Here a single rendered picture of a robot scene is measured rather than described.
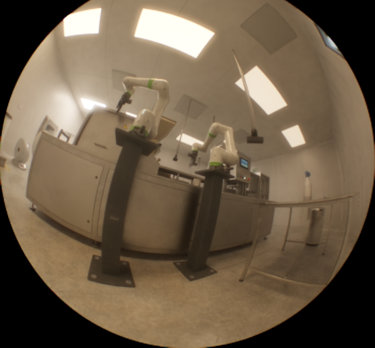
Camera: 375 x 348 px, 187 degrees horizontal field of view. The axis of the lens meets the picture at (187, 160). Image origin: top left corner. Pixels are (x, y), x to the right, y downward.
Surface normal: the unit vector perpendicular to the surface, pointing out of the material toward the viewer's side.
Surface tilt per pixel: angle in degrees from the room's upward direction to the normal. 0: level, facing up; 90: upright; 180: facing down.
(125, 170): 90
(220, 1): 180
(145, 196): 90
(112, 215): 90
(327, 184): 90
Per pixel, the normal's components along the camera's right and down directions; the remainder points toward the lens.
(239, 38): -0.19, 0.93
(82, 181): 0.44, -0.21
